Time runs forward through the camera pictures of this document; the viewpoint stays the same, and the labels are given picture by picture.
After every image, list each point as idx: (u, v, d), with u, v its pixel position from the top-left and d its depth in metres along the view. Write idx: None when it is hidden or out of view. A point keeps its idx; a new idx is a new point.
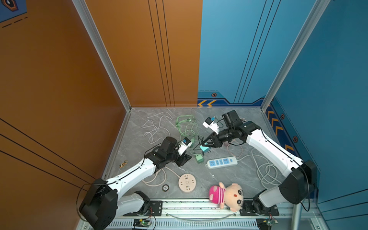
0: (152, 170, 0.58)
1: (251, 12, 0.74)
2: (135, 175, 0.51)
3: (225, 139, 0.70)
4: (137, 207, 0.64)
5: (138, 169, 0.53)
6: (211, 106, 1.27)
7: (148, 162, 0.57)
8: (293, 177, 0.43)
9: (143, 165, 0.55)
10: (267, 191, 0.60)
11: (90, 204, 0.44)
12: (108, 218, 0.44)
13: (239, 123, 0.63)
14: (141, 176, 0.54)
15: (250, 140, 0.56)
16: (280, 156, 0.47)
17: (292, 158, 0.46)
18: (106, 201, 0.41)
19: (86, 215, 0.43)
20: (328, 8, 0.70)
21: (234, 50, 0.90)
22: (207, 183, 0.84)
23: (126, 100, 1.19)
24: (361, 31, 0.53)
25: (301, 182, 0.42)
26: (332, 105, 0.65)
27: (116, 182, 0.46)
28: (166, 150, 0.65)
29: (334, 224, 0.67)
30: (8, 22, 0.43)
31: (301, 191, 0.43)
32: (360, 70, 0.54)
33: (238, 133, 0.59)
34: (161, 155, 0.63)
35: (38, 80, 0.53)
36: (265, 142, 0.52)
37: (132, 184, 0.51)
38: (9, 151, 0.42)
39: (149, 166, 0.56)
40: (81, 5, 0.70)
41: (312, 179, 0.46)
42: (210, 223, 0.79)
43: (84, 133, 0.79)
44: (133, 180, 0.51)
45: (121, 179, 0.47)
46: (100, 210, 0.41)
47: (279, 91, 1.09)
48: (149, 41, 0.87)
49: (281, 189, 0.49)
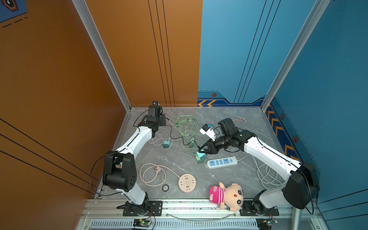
0: (149, 132, 0.63)
1: (251, 12, 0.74)
2: (139, 139, 0.56)
3: (221, 146, 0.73)
4: (141, 200, 0.64)
5: (138, 134, 0.58)
6: (211, 106, 1.27)
7: (144, 127, 0.62)
8: (293, 180, 0.43)
9: (141, 130, 0.60)
10: (267, 193, 0.62)
11: (111, 174, 0.47)
12: (132, 178, 0.49)
13: (235, 132, 0.65)
14: (143, 138, 0.59)
15: (247, 148, 0.58)
16: (278, 160, 0.48)
17: (290, 161, 0.46)
18: (127, 163, 0.46)
19: (115, 182, 0.47)
20: (328, 8, 0.70)
21: (234, 50, 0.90)
22: (207, 183, 0.84)
23: (126, 100, 1.19)
24: (361, 31, 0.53)
25: (303, 185, 0.42)
26: (332, 106, 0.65)
27: (126, 148, 0.51)
28: (154, 115, 0.70)
29: (334, 224, 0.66)
30: (8, 22, 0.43)
31: (304, 195, 0.42)
32: (361, 68, 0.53)
33: (235, 143, 0.61)
34: (152, 120, 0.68)
35: (39, 81, 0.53)
36: (262, 148, 0.53)
37: (139, 146, 0.55)
38: (9, 151, 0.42)
39: (145, 129, 0.62)
40: (81, 6, 0.71)
41: (313, 179, 0.46)
42: (210, 223, 0.79)
43: (85, 134, 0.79)
44: (139, 144, 0.55)
45: (129, 145, 0.52)
46: (124, 171, 0.46)
47: (279, 91, 1.09)
48: (149, 41, 0.87)
49: (285, 194, 0.48)
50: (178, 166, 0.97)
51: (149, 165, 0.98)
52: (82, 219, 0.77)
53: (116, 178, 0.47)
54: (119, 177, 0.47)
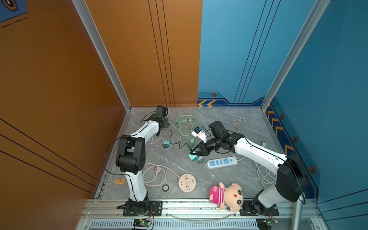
0: (157, 125, 0.70)
1: (251, 12, 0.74)
2: (148, 128, 0.63)
3: (212, 148, 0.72)
4: (142, 196, 0.65)
5: (147, 125, 0.65)
6: (211, 106, 1.27)
7: (152, 120, 0.70)
8: (281, 173, 0.45)
9: (150, 121, 0.69)
10: (265, 191, 0.63)
11: (124, 155, 0.54)
12: (142, 161, 0.55)
13: (225, 134, 0.67)
14: (152, 129, 0.66)
15: (238, 148, 0.60)
16: (266, 156, 0.50)
17: (276, 155, 0.49)
18: (139, 145, 0.53)
19: (126, 163, 0.53)
20: (328, 8, 0.70)
21: (234, 50, 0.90)
22: (207, 183, 0.84)
23: (126, 100, 1.19)
24: (361, 31, 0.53)
25: (291, 177, 0.43)
26: (332, 106, 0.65)
27: (138, 133, 0.57)
28: (161, 113, 0.79)
29: (334, 224, 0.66)
30: (8, 22, 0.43)
31: (295, 187, 0.44)
32: (361, 68, 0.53)
33: (226, 146, 0.63)
34: (158, 117, 0.74)
35: (39, 81, 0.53)
36: (251, 146, 0.55)
37: (148, 135, 0.62)
38: (9, 151, 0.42)
39: (153, 121, 0.69)
40: (81, 6, 0.71)
41: (302, 171, 0.46)
42: (210, 223, 0.79)
43: (85, 134, 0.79)
44: (149, 133, 0.63)
45: (140, 132, 0.59)
46: (136, 153, 0.53)
47: (279, 91, 1.09)
48: (149, 41, 0.87)
49: (279, 189, 0.49)
50: (178, 166, 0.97)
51: (149, 165, 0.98)
52: (82, 219, 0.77)
53: (128, 159, 0.53)
54: (130, 158, 0.53)
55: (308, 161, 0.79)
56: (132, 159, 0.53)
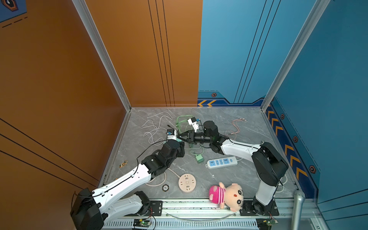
0: (147, 178, 0.54)
1: (251, 13, 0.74)
2: (125, 186, 0.48)
3: (200, 140, 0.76)
4: (135, 210, 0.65)
5: (130, 178, 0.50)
6: (211, 106, 1.27)
7: (143, 171, 0.53)
8: (256, 159, 0.50)
9: (135, 174, 0.51)
10: (259, 188, 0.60)
11: (77, 212, 0.44)
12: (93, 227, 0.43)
13: (216, 138, 0.72)
14: (132, 185, 0.50)
15: (224, 148, 0.67)
16: (244, 148, 0.57)
17: (251, 145, 0.56)
18: (87, 216, 0.40)
19: (75, 223, 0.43)
20: (328, 8, 0.70)
21: (234, 49, 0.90)
22: (207, 183, 0.84)
23: (126, 100, 1.19)
24: (361, 31, 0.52)
25: (264, 161, 0.49)
26: (332, 106, 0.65)
27: (102, 194, 0.44)
28: (166, 155, 0.58)
29: (333, 224, 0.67)
30: (8, 22, 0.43)
31: (270, 170, 0.48)
32: (360, 68, 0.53)
33: (215, 149, 0.71)
34: (161, 161, 0.60)
35: (39, 80, 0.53)
36: (233, 144, 0.63)
37: (121, 194, 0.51)
38: (9, 151, 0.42)
39: (143, 175, 0.52)
40: (81, 5, 0.70)
41: (275, 155, 0.53)
42: (210, 223, 0.79)
43: (85, 134, 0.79)
44: (123, 191, 0.48)
45: (108, 191, 0.45)
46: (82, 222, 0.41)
47: (279, 91, 1.09)
48: (149, 41, 0.87)
49: (261, 175, 0.53)
50: (178, 166, 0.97)
51: None
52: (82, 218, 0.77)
53: (77, 219, 0.43)
54: (80, 219, 0.43)
55: (308, 161, 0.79)
56: (79, 224, 0.42)
